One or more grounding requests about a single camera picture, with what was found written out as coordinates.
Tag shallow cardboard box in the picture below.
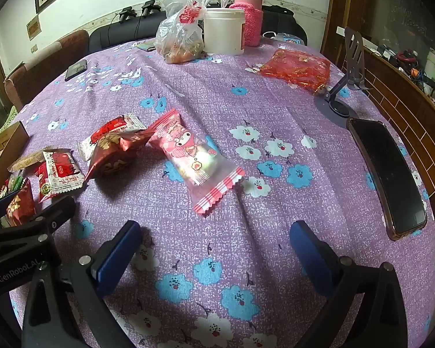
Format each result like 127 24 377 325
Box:
0 121 30 204

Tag wooden sideboard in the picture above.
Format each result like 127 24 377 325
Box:
362 49 435 233

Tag wooden framed glass door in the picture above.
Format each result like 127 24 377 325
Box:
321 0 435 66

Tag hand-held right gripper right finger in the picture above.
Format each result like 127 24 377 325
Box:
289 220 408 348

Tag grey folding phone stand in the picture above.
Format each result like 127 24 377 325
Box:
313 27 371 118

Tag white and red snack packet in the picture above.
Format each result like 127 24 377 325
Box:
43 149 86 194

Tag black gripper on sofa back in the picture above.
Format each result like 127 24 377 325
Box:
118 6 136 24
141 0 162 18

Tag red and gold snack packet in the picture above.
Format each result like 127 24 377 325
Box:
5 178 37 227

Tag beige snack packet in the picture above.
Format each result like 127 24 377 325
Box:
8 148 73 173

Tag brown armchair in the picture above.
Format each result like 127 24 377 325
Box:
3 30 89 111

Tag small wall plaque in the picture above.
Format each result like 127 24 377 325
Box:
26 15 41 41

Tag white snack packet red print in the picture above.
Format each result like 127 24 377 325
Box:
77 113 147 162

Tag white plastic bucket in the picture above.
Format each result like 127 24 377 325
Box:
202 8 246 56

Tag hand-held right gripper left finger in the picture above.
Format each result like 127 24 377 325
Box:
21 220 143 348

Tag black leather sofa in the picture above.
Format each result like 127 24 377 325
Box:
88 3 309 55

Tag pink cartoon snack packet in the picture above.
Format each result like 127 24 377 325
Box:
147 109 246 216

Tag bottle in pink knitted sleeve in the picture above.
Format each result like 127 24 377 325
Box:
229 0 264 48

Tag dark red foil snack packet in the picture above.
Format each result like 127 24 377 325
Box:
83 128 156 184

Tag red mesh bag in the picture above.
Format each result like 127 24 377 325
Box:
255 49 331 95

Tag large black smartphone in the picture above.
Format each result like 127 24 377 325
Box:
346 117 427 240

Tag purple floral tablecloth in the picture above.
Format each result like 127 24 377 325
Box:
7 38 435 348

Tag small black smartphone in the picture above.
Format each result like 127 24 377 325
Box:
64 59 88 82

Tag clear plastic bag of snacks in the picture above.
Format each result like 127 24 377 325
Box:
155 0 233 65

